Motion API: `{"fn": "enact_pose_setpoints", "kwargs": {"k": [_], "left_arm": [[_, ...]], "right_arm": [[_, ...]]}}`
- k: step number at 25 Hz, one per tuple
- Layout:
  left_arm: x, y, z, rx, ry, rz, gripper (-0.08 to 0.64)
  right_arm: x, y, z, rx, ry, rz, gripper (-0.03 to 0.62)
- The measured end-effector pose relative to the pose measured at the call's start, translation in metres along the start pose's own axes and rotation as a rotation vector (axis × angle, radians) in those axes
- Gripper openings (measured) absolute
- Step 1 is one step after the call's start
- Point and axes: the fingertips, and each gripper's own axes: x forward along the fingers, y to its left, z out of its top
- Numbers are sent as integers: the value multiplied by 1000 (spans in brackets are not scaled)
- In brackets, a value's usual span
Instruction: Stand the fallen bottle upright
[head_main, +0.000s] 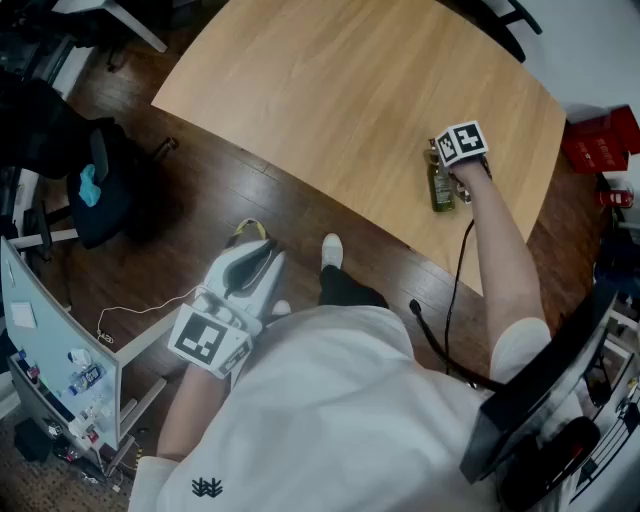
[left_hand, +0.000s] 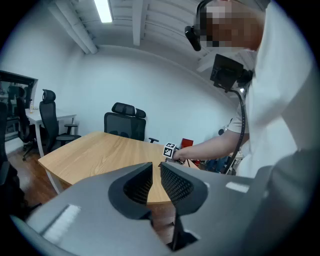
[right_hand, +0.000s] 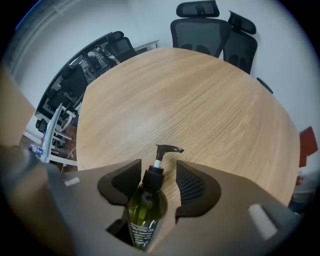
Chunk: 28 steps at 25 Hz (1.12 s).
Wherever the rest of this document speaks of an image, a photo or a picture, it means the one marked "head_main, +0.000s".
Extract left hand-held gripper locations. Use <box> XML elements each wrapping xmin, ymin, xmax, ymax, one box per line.
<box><xmin>167</xmin><ymin>218</ymin><xmax>289</xmax><ymax>379</ymax></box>

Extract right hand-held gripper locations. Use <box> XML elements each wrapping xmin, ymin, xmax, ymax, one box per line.
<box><xmin>433</xmin><ymin>119</ymin><xmax>494</xmax><ymax>205</ymax></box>

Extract green glass bottle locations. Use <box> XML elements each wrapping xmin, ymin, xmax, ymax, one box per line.
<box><xmin>423</xmin><ymin>145</ymin><xmax>458</xmax><ymax>214</ymax></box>

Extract person's left forearm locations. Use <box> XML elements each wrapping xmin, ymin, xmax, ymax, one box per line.
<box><xmin>156</xmin><ymin>363</ymin><xmax>242</xmax><ymax>462</ymax></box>

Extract person's right forearm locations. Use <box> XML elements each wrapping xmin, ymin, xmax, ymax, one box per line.
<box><xmin>448</xmin><ymin>157</ymin><xmax>547</xmax><ymax>348</ymax></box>

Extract clear plastic water bottle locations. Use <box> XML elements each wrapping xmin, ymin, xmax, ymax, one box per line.
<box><xmin>65</xmin><ymin>363</ymin><xmax>107</xmax><ymax>397</ymax></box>

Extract person's left hand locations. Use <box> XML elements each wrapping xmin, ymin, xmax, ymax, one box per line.
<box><xmin>194</xmin><ymin>290</ymin><xmax>239</xmax><ymax>323</ymax></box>

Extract black trouser leg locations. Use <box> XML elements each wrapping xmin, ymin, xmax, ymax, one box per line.
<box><xmin>317</xmin><ymin>264</ymin><xmax>391</xmax><ymax>311</ymax></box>

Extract black office chair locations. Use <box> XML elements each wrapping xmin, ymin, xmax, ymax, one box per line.
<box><xmin>65</xmin><ymin>116</ymin><xmax>154</xmax><ymax>251</ymax></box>

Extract red cardboard box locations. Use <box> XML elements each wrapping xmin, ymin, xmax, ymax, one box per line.
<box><xmin>560</xmin><ymin>104</ymin><xmax>640</xmax><ymax>176</ymax></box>

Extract red fire extinguisher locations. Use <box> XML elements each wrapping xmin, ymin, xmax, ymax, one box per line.
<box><xmin>595</xmin><ymin>181</ymin><xmax>636</xmax><ymax>208</ymax></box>

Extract black gooseneck microphone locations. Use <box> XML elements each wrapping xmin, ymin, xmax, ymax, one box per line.
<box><xmin>408</xmin><ymin>297</ymin><xmax>503</xmax><ymax>393</ymax></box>

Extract blue cloth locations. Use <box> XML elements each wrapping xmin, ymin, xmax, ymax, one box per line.
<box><xmin>78</xmin><ymin>163</ymin><xmax>104</xmax><ymax>209</ymax></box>

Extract black monitor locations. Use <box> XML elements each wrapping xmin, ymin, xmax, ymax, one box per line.
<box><xmin>458</xmin><ymin>287</ymin><xmax>622</xmax><ymax>485</ymax></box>

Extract white t-shirt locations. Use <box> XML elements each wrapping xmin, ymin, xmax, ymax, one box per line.
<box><xmin>126</xmin><ymin>303</ymin><xmax>584</xmax><ymax>512</ymax></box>

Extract grey side desk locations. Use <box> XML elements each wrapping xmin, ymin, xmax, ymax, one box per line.
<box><xmin>0</xmin><ymin>235</ymin><xmax>123</xmax><ymax>453</ymax></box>

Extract white table leg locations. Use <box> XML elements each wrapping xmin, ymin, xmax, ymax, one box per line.
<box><xmin>51</xmin><ymin>0</ymin><xmax>169</xmax><ymax>54</ymax></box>

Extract black cable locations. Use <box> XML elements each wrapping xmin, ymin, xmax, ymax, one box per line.
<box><xmin>443</xmin><ymin>218</ymin><xmax>476</xmax><ymax>387</ymax></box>

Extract thin white cable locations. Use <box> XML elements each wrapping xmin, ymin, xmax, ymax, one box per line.
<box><xmin>95</xmin><ymin>286</ymin><xmax>202</xmax><ymax>346</ymax></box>

